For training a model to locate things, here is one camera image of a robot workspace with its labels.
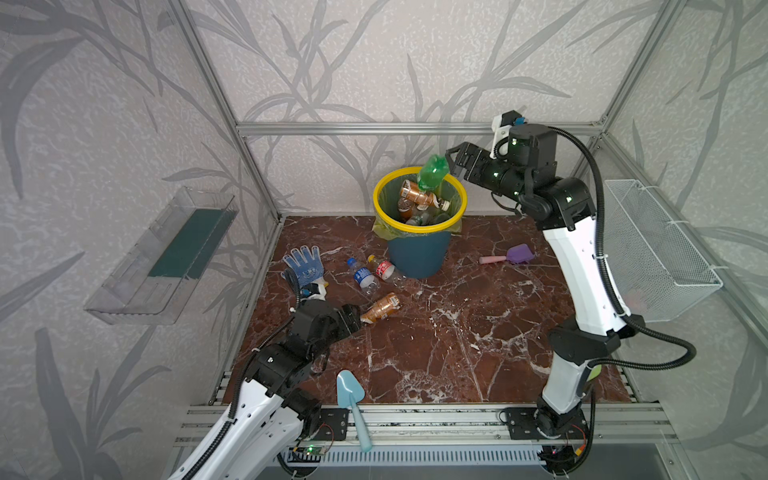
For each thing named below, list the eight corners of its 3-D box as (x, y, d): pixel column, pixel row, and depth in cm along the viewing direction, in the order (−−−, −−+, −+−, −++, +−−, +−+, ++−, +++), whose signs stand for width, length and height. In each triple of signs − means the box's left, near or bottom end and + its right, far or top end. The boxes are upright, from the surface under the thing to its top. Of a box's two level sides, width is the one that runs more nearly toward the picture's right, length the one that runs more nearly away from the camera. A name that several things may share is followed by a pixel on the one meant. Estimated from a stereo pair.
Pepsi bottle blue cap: (343, 273, 105) (341, 264, 101) (355, 265, 108) (353, 255, 103) (371, 300, 99) (370, 291, 94) (383, 289, 101) (382, 280, 97)
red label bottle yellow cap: (365, 267, 105) (364, 261, 102) (374, 257, 108) (374, 252, 105) (400, 290, 99) (400, 285, 96) (409, 280, 101) (409, 274, 99)
